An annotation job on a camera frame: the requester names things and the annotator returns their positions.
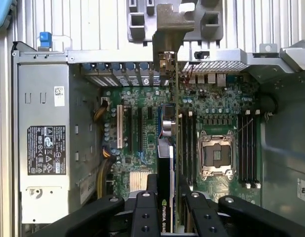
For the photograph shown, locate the green graphics card black shroud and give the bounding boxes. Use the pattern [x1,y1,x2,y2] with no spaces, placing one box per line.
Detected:
[152,2,195,234]

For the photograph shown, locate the silver socket cover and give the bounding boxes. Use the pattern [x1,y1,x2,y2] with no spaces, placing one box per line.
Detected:
[200,133,236,176]

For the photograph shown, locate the grey plastic parts rack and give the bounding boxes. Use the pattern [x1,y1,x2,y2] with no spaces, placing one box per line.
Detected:
[126,0,223,47]

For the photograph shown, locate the white expansion slot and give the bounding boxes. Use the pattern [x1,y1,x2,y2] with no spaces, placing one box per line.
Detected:
[116,104,124,149]

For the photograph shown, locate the silver power supply unit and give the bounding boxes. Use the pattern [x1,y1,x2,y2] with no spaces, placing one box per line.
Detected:
[17,63,101,224]

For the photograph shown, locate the dark RAM stick white label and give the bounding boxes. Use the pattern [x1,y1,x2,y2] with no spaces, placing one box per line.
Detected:
[178,112,184,178]

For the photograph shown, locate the thin metal locking lever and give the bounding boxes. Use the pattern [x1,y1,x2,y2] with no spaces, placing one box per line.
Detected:
[232,117,254,137]

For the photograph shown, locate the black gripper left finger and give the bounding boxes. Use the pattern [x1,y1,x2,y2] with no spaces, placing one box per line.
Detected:
[31,174,160,237]

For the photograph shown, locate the CPU socket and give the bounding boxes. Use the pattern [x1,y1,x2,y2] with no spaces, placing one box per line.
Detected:
[198,130,236,178]

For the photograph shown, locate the long black expansion slot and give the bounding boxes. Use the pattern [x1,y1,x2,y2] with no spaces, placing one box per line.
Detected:
[127,105,133,153]
[137,107,143,152]

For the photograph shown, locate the grey open PC case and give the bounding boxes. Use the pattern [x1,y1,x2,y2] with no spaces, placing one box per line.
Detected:
[10,39,305,237]

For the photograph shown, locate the blue expansion slot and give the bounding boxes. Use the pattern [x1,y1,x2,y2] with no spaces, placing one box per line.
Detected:
[158,103,165,139]

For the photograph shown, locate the green motherboard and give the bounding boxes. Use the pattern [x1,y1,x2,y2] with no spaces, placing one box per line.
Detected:
[99,71,263,208]

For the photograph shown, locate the yellow black power wires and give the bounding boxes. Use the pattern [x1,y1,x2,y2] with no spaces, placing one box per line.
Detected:
[92,97,110,122]

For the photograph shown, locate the blue case latch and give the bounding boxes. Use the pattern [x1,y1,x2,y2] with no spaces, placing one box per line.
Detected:
[39,31,52,48]

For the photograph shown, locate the silver chipset heatsink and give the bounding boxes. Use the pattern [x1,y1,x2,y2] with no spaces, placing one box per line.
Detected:
[129,171,158,191]

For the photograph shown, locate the black RAM slot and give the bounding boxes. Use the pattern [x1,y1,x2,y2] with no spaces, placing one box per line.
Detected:
[192,112,198,188]
[243,111,249,190]
[187,111,194,180]
[249,113,255,190]
[254,110,261,190]
[237,113,243,188]
[182,113,189,178]

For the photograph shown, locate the braided multicolour power cable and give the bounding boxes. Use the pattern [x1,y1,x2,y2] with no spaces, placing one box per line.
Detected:
[94,145,118,199]

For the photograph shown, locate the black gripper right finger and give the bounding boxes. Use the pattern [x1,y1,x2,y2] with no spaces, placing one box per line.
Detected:
[178,176,305,237]

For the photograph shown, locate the black looped power cable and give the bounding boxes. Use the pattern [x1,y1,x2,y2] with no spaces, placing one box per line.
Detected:
[260,90,279,117]

